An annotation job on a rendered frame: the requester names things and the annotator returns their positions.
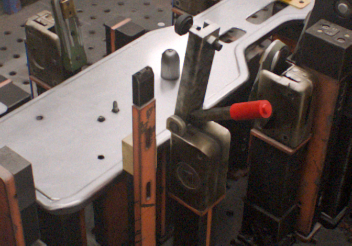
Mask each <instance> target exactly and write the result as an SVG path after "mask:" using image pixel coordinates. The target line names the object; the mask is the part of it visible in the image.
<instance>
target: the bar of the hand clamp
mask: <svg viewBox="0 0 352 246"><path fill-rule="evenodd" d="M193 23H194V21H193V17H192V16H191V15H189V14H183V15H181V16H179V17H178V19H177V20H176V22H175V25H174V32H175V33H176V34H178V35H179V36H182V35H185V34H187V33H189V35H188V41H187V45H186V49H185V54H184V60H183V67H182V73H181V79H180V82H179V88H178V94H177V100H176V104H175V110H174V115H177V116H178V117H179V118H181V119H182V120H183V121H184V123H185V126H186V131H187V128H188V123H189V117H190V112H191V111H194V110H199V109H203V104H204V99H205V94H206V92H207V87H208V82H209V78H210V73H211V68H212V63H213V61H214V55H215V50H216V51H217V52H220V51H221V49H222V47H223V45H222V44H221V43H220V42H218V41H219V39H218V35H219V33H220V29H221V27H220V26H219V25H217V24H216V23H214V22H212V21H210V20H208V19H207V20H205V21H204V23H203V29H202V30H201V27H200V26H198V25H195V24H194V25H193ZM185 134H186V132H185Z"/></svg>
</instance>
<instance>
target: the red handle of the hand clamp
mask: <svg viewBox="0 0 352 246"><path fill-rule="evenodd" d="M270 114H271V105H270V103H269V102H268V101H267V100H258V101H253V102H243V103H239V104H233V105H232V106H228V107H218V108H209V109H199V110H194V111H191V112H190V117H189V123H188V124H194V123H195V122H207V121H218V120H230V119H233V120H235V121H238V120H251V119H263V118H268V117H269V116H270Z"/></svg>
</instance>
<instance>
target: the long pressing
mask: <svg viewBox="0 0 352 246"><path fill-rule="evenodd" d="M275 1H279V0H222V1H220V2H218V3H216V4H215V5H214V6H212V7H210V8H208V9H207V10H204V11H203V12H202V13H200V14H198V15H196V16H195V17H193V21H194V23H193V25H194V24H195V25H198V26H200V27H201V30H202V29H203V23H204V21H205V20H207V19H208V20H210V21H212V22H214V23H216V24H217V25H219V26H220V27H221V29H220V33H219V35H218V37H220V36H221V35H223V34H225V33H227V32H228V31H229V30H231V29H234V28H236V29H239V30H242V31H243V32H244V33H245V34H244V35H243V36H241V37H240V38H239V39H237V40H236V41H234V42H232V43H224V42H222V41H218V42H220V43H221V44H222V45H223V47H222V49H221V51H220V52H217V51H216V50H215V55H214V61H213V63H212V68H211V73H210V78H209V82H208V87H207V92H206V94H205V99H204V105H205V106H206V107H207V109H209V108H218V107H222V106H223V105H225V104H226V103H227V102H228V101H230V100H231V99H233V98H234V97H235V96H236V95H238V94H240V93H241V92H242V91H244V89H246V88H247V87H248V85H249V80H250V73H249V68H248V64H247V60H246V58H245V55H246V54H247V53H248V52H249V51H250V50H251V49H253V48H254V47H256V46H257V45H260V43H262V42H263V41H265V40H267V39H268V38H269V37H270V36H272V35H274V34H275V33H276V32H278V30H280V29H282V28H284V27H287V26H291V25H305V24H304V23H303V22H304V20H305V19H306V16H307V14H308V12H309V10H311V9H312V8H313V6H314V2H315V0H311V2H310V3H309V4H308V5H307V6H306V7H304V8H302V9H299V8H296V7H294V6H291V5H289V4H287V3H285V4H287V5H288V6H287V7H286V8H284V9H282V10H281V11H280V12H278V13H276V14H275V15H273V16H271V17H270V18H269V19H268V20H266V21H264V22H263V23H261V24H258V25H256V24H253V23H250V22H248V21H247V19H248V18H249V17H251V16H253V15H254V14H256V13H257V12H259V11H260V10H262V9H264V8H265V7H267V6H269V5H270V4H271V3H273V2H275ZM279 2H282V1H279ZM283 3H284V2H283ZM188 35H189V33H187V34H185V35H182V36H179V35H178V34H176V33H175V32H174V26H171V27H166V28H161V29H157V30H153V31H151V32H149V33H146V34H144V35H143V36H141V37H139V38H138V39H136V40H134V41H132V42H130V43H129V44H128V45H125V46H124V47H122V48H120V49H118V50H116V52H113V53H112V54H110V55H108V56H106V57H105V58H103V59H102V60H99V61H97V62H96V63H94V64H93V65H91V66H89V67H88V68H86V69H84V70H82V71H81V72H79V73H77V74H76V75H73V76H72V77H71V78H69V79H67V80H65V81H63V82H62V83H59V84H58V85H57V86H55V87H53V88H51V89H49V90H48V91H46V92H44V93H43V94H40V95H39V96H37V97H36V98H34V99H32V100H30V101H29V102H27V103H26V104H24V105H22V106H20V107H18V108H16V109H14V110H13V111H12V112H10V113H9V114H6V115H5V116H3V117H2V118H0V148H2V147H3V146H5V145H6V146H8V147H10V148H11V149H12V150H13V151H15V152H17V153H18V154H20V155H21V156H22V157H23V158H25V159H26V160H28V161H30V162H31V165H32V172H33V177H34V184H35V188H36V196H37V200H36V206H38V207H39V208H40V209H41V210H43V211H45V212H47V213H50V214H55V215H66V214H72V213H75V212H77V211H80V210H82V209H84V207H86V206H88V205H89V204H90V203H92V201H94V200H96V199H97V198H99V197H100V196H101V195H102V194H104V193H105V192H106V191H108V190H110V188H112V187H113V186H115V185H116V184H117V183H119V182H120V181H121V180H123V179H124V178H125V177H126V174H124V173H123V162H122V139H124V138H125V137H126V136H127V135H129V134H130V133H132V113H131V106H132V105H133V104H132V80H131V75H133V74H135V73H136V72H138V71H139V70H141V69H142V68H144V67H146V66H150V67H152V69H153V72H154V74H155V99H156V139H157V154H158V153H159V152H161V151H162V150H164V148H166V147H168V146H169V145H170V135H171V132H170V131H168V130H167V129H166V119H167V118H168V117H169V116H170V115H174V110H175V104H176V100H177V94H178V88H179V82H180V79H181V73H182V67H183V60H184V54H185V49H186V45H187V41H188ZM169 48H172V49H176V51H177V52H178V54H179V56H180V61H181V63H180V77H179V78H178V79H176V80H172V81H169V80H164V79H163V78H161V76H160V74H161V56H162V53H163V52H164V51H165V49H169ZM115 100H116V101H117V104H118V109H119V112H117V113H114V112H112V109H113V101H115ZM99 115H103V116H104V119H105V120H104V121H97V119H98V117H99ZM38 116H42V117H43V119H42V120H38V119H37V117H38ZM99 155H103V156H104V159H102V160H100V159H98V158H97V157H98V156H99Z"/></svg>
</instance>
